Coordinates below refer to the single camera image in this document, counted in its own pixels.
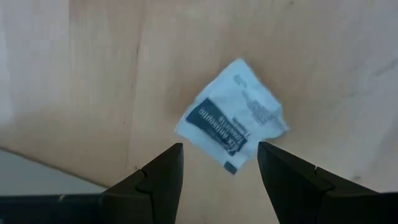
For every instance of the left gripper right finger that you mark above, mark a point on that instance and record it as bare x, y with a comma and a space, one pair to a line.
311, 202

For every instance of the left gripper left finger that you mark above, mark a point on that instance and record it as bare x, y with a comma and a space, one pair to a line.
109, 208

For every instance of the white printed first aid packet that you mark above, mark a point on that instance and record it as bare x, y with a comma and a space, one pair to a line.
230, 115

